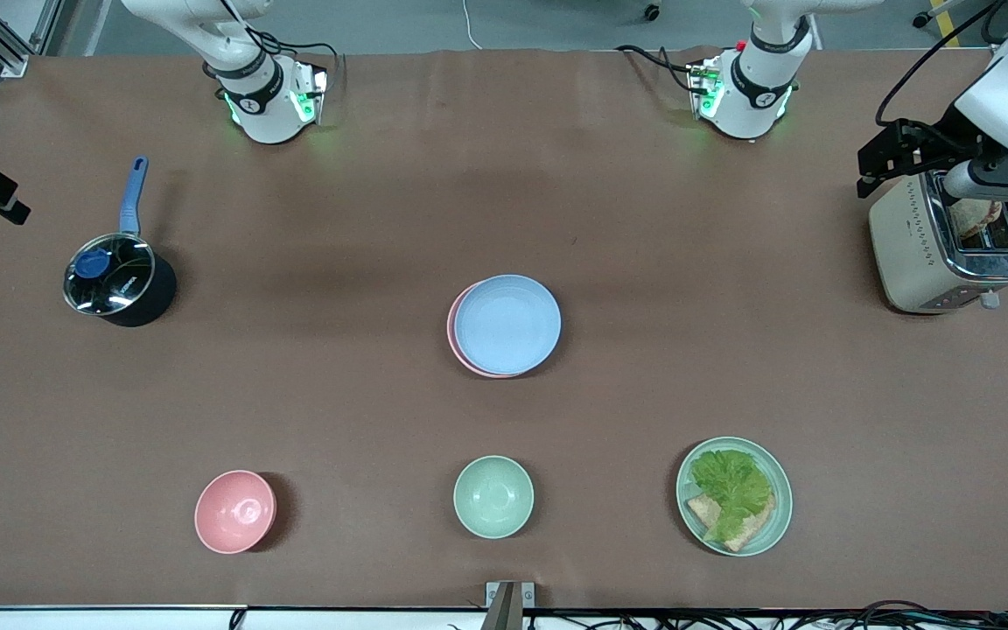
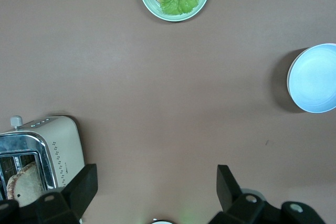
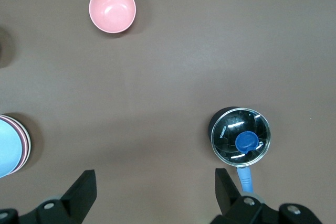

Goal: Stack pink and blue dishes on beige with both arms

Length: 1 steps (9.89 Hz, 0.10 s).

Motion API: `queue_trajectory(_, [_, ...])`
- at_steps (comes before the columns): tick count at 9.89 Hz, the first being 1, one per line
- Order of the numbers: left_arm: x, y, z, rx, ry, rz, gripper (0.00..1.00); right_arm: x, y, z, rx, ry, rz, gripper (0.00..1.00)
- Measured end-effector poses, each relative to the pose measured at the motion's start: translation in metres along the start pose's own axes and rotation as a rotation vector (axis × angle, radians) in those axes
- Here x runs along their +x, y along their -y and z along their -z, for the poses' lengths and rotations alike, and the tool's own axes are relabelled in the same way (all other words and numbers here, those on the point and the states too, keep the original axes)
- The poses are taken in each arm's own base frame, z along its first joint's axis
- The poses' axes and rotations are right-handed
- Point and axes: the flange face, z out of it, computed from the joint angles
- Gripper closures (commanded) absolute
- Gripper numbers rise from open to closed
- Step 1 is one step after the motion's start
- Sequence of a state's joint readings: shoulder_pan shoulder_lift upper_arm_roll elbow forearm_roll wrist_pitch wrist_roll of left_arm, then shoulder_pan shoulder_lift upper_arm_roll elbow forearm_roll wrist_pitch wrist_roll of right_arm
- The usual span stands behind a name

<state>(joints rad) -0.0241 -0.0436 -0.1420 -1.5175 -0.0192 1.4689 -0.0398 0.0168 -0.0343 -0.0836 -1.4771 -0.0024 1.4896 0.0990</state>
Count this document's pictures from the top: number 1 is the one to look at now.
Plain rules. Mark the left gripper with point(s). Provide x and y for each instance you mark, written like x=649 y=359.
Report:
x=943 y=143

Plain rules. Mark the blue plate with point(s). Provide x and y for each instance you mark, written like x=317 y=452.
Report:
x=508 y=324

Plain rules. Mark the pink plate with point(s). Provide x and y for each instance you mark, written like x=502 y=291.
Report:
x=452 y=337

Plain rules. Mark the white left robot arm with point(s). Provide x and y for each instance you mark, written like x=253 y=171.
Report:
x=749 y=105

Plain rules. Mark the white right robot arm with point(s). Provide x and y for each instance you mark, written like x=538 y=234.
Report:
x=263 y=114

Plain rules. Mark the brown bread slice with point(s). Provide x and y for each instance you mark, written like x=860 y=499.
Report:
x=976 y=217

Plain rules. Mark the beige chrome toaster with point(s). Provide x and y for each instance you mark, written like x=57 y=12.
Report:
x=915 y=254

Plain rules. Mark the glass lid blue knob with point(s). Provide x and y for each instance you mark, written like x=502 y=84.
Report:
x=110 y=276

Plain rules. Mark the base box green light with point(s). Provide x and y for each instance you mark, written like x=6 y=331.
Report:
x=705 y=87
x=307 y=92

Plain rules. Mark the black caster wheel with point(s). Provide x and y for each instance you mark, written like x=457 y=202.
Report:
x=652 y=12

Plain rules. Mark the green lettuce leaf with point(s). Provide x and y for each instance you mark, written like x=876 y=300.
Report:
x=731 y=486

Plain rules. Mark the green plate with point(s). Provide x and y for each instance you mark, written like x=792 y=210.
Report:
x=780 y=516

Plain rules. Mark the brown toast slice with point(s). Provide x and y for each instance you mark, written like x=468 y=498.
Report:
x=753 y=529

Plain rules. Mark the small pink bowl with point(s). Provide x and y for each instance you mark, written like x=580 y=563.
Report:
x=234 y=512

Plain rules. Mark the small green bowl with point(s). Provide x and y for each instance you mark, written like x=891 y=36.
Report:
x=493 y=497

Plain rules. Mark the metal table bracket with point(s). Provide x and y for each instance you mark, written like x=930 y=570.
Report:
x=508 y=604

